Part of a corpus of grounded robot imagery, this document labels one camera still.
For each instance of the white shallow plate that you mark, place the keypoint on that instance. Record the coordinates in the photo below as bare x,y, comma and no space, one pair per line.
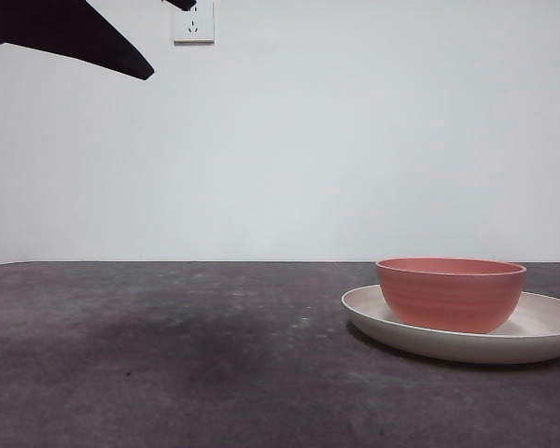
401,331

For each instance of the red ribbed bowl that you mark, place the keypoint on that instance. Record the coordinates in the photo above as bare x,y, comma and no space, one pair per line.
450,298

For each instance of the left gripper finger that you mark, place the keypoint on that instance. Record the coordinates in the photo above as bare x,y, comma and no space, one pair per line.
182,4
74,32

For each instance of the white wall socket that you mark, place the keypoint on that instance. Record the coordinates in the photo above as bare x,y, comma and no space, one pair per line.
193,30

